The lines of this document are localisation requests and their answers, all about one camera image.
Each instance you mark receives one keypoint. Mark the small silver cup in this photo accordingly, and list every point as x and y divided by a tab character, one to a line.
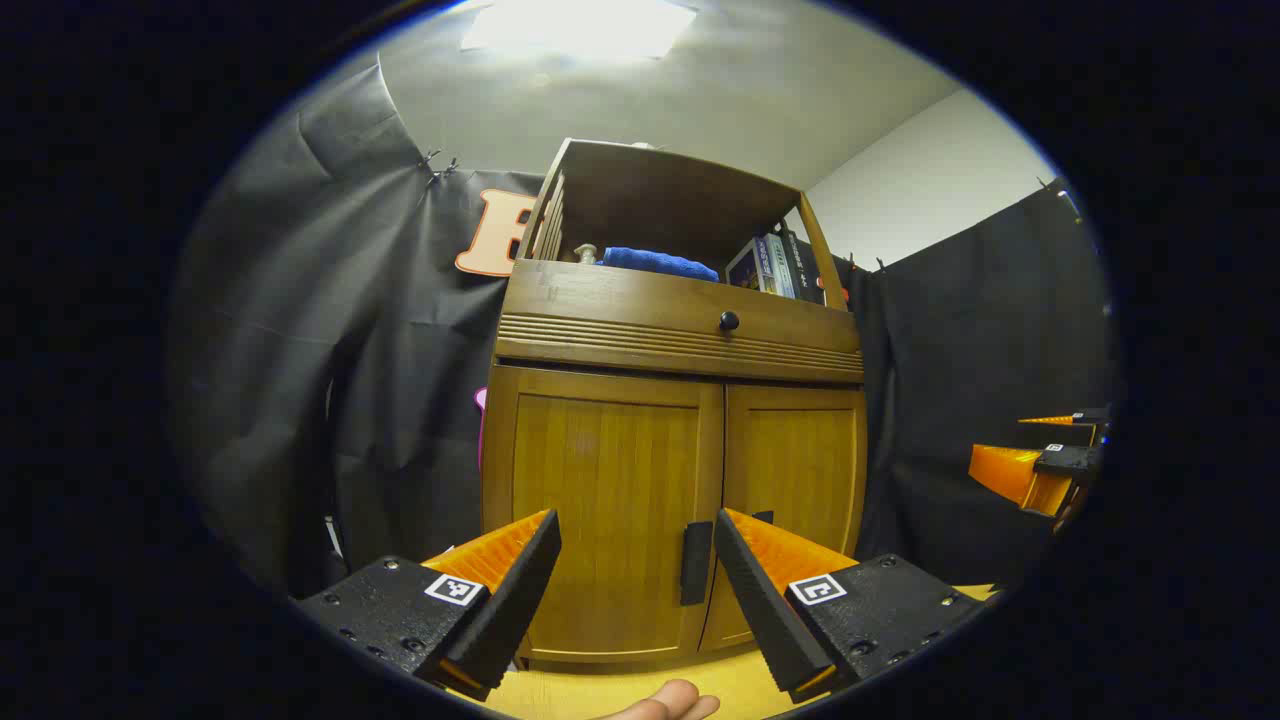
586	254

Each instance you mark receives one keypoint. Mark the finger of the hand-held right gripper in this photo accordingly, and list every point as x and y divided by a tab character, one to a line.
1060	435
1065	460

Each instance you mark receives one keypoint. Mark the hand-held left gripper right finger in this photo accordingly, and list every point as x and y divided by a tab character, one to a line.
760	610

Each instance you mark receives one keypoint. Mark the blue folded towel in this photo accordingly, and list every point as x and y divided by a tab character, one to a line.
660	265

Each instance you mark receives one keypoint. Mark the wooden shoe cabinet door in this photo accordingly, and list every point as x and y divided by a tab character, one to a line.
800	460
600	480

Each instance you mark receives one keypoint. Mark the purple blue book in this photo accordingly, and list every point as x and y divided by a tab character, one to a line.
748	268

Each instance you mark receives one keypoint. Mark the black drawer knob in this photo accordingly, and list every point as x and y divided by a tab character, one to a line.
729	321

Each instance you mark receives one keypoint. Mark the wooden double-door shoe cabinet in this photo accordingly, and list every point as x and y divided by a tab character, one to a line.
660	200

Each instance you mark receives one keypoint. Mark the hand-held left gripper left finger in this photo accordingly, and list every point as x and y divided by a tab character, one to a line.
510	610

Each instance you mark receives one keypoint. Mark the black backdrop cloth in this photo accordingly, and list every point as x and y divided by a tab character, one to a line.
300	350

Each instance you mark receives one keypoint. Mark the light grey book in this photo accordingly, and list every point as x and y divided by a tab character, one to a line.
778	265

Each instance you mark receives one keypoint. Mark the ceiling light panel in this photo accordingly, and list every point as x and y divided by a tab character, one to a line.
580	25

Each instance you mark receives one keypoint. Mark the wooden cabinet drawer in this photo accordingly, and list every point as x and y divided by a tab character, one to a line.
620	300

